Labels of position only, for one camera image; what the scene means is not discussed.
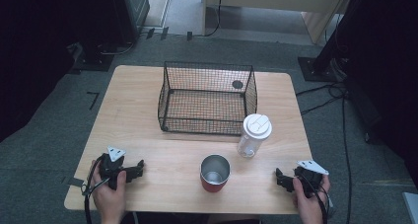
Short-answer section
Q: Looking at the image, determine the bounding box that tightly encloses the right hand-held gripper black cable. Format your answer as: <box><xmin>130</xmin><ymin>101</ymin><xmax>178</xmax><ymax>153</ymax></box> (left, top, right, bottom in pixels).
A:
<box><xmin>301</xmin><ymin>173</ymin><xmax>330</xmax><ymax>224</ymax></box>

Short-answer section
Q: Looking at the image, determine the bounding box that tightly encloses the black stand base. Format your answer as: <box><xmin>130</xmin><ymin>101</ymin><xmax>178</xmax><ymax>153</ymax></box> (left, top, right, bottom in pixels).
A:
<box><xmin>297</xmin><ymin>55</ymin><xmax>348</xmax><ymax>84</ymax></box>
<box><xmin>67</xmin><ymin>41</ymin><xmax>115</xmax><ymax>74</ymax></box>

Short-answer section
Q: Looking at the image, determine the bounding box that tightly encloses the red steel cup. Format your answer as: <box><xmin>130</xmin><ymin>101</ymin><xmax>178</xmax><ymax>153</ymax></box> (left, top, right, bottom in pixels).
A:
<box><xmin>199</xmin><ymin>154</ymin><xmax>232</xmax><ymax>193</ymax></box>

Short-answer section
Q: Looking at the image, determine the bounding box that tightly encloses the black hanging cable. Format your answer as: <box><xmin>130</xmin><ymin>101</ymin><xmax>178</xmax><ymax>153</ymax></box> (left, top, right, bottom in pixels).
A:
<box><xmin>204</xmin><ymin>0</ymin><xmax>225</xmax><ymax>38</ymax></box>

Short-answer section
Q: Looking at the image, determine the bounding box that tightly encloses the black tape corner mark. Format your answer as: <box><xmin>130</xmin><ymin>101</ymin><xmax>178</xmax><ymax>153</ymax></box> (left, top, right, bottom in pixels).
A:
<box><xmin>86</xmin><ymin>91</ymin><xmax>101</xmax><ymax>111</ymax></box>

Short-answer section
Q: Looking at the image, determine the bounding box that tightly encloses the person's right hand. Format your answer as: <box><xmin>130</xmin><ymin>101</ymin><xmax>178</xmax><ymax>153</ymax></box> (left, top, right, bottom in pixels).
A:
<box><xmin>292</xmin><ymin>174</ymin><xmax>331</xmax><ymax>224</ymax></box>

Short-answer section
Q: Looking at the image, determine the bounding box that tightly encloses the white box corner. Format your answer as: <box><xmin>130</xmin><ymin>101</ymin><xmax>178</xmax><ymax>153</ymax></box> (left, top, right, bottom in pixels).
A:
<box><xmin>401</xmin><ymin>190</ymin><xmax>418</xmax><ymax>224</ymax></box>

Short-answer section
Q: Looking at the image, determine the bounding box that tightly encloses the black wire mesh basket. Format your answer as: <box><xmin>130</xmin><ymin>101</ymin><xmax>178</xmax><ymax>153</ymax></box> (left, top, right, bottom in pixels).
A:
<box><xmin>157</xmin><ymin>60</ymin><xmax>258</xmax><ymax>136</ymax></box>

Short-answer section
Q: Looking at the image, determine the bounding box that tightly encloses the clear bottle with white lid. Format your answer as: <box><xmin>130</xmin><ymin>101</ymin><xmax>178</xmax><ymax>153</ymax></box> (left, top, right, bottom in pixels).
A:
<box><xmin>237</xmin><ymin>112</ymin><xmax>273</xmax><ymax>159</ymax></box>

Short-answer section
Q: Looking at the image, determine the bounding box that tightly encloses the hand-held gripper black cable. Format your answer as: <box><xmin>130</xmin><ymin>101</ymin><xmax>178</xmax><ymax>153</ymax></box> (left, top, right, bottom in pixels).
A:
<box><xmin>301</xmin><ymin>173</ymin><xmax>330</xmax><ymax>224</ymax></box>
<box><xmin>81</xmin><ymin>154</ymin><xmax>110</xmax><ymax>224</ymax></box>

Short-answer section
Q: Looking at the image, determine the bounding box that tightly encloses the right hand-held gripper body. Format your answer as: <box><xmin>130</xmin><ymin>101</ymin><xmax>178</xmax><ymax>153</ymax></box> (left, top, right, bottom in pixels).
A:
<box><xmin>293</xmin><ymin>160</ymin><xmax>330</xmax><ymax>199</ymax></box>

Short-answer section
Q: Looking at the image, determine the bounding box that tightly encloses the person's left hand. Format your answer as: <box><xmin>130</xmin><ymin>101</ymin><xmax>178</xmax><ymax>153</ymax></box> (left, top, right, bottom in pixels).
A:
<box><xmin>90</xmin><ymin>153</ymin><xmax>128</xmax><ymax>224</ymax></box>

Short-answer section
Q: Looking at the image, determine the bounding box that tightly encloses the beige cabinet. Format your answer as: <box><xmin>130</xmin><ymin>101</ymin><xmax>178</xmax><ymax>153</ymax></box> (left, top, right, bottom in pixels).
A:
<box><xmin>201</xmin><ymin>0</ymin><xmax>357</xmax><ymax>44</ymax></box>

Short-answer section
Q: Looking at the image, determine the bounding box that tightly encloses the black floor cable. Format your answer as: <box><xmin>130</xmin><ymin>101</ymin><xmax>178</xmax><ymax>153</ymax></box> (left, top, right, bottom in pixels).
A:
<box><xmin>295</xmin><ymin>81</ymin><xmax>353</xmax><ymax>224</ymax></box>

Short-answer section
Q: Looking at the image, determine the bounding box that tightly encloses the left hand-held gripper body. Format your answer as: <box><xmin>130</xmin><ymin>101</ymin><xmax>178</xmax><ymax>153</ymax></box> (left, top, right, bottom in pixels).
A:
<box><xmin>98</xmin><ymin>146</ymin><xmax>128</xmax><ymax>190</ymax></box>

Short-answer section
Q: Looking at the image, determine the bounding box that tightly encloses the grey tape strip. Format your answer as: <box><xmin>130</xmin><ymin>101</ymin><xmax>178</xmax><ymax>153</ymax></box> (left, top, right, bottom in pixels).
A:
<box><xmin>61</xmin><ymin>176</ymin><xmax>86</xmax><ymax>188</ymax></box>

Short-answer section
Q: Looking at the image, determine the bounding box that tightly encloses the left hand-held gripper black cable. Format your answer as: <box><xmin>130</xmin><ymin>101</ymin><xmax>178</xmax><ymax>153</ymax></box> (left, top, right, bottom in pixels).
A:
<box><xmin>81</xmin><ymin>154</ymin><xmax>110</xmax><ymax>224</ymax></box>

